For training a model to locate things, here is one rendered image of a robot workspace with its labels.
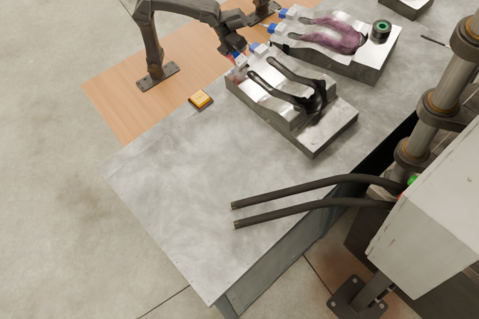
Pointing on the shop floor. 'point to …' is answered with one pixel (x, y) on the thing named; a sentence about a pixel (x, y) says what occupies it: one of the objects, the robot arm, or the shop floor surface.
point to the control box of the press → (422, 233)
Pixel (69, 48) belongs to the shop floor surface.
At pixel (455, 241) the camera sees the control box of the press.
